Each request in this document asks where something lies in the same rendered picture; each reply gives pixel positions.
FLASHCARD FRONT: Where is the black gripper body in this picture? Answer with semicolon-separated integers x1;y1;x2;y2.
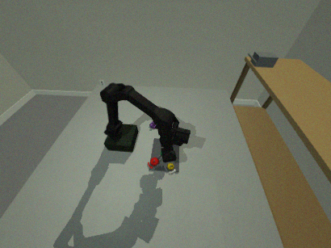
160;136;176;162

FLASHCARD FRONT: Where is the purple gear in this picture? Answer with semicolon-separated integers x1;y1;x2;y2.
149;122;156;129

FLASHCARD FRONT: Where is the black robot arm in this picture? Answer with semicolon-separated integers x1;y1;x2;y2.
100;82;191;146

